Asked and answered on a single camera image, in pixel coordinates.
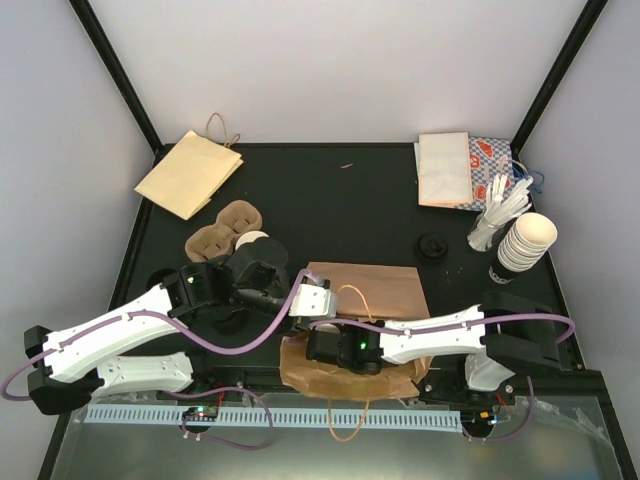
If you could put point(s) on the white paper cup black print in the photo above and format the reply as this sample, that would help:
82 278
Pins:
249 237

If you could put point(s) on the brown kraft paper bag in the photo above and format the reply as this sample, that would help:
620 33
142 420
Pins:
340 358

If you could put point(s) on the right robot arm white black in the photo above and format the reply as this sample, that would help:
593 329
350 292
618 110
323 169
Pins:
489 343

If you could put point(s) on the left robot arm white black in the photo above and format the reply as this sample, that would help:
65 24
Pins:
77 364

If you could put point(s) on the stacked pulp cup carriers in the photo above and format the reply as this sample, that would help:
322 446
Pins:
234 220

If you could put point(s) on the black lid stack right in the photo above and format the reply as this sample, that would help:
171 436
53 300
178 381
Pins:
431 247

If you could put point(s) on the black lid stack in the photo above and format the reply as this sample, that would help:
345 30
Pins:
431 247
231 323

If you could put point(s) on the black lid stack left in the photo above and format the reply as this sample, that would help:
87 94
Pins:
231 323

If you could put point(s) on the white paper bag brown trim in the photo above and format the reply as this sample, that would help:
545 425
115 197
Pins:
443 169

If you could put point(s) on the bundle of white straws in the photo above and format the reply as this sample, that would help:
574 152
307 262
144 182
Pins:
501 207

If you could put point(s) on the blue checkered paper bag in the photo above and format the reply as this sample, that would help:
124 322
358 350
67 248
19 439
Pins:
488 158

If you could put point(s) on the stack of white paper cups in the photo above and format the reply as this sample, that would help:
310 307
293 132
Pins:
528 239

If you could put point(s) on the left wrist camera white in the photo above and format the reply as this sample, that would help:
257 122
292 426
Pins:
314 302

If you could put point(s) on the tan paper bag with handles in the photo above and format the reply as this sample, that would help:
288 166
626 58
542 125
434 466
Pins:
184 181

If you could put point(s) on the light blue cable duct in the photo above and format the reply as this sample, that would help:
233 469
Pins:
350 419

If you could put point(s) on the black frame post left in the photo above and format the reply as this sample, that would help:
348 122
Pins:
97 35

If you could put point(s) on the black frame post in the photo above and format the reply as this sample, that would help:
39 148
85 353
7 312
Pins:
576 38
97 35

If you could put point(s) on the black frame post right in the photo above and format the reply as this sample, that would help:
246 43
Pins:
576 38

